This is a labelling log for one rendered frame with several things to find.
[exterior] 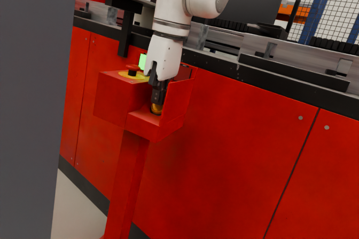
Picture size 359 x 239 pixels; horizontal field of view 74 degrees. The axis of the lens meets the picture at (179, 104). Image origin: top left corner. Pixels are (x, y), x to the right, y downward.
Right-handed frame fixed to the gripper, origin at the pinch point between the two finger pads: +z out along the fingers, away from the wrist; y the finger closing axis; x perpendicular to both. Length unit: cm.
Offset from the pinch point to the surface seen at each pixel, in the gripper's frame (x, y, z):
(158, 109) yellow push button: 0.7, 0.2, 3.4
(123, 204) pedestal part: -3.3, 3.9, 35.0
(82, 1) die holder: -85, -55, -15
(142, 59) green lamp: -12.6, -9.9, -5.5
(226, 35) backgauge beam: -2, -61, -15
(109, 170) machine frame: -30, -23, 53
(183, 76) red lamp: 1.6, -9.7, -4.5
